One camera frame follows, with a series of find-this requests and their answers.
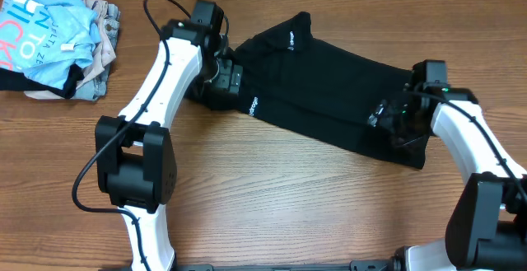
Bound black t-shirt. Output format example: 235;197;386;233
185;12;428;169

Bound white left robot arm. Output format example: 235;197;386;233
88;0;243;270

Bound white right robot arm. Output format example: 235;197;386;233
368;59;526;270

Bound beige garment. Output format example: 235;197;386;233
22;0;119;100

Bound denim jeans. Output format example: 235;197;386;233
73;2;123;101

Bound black garment in pile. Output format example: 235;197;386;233
1;65;84;99

